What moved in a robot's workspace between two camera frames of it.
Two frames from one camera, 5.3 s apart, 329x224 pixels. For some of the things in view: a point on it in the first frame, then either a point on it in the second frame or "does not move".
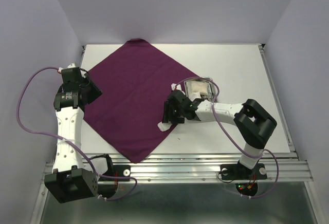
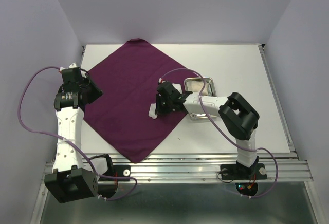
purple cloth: [134, 78] does not move
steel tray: [202, 87] does not move
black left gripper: [96, 91] does not move
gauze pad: [164, 127] to [151, 112]
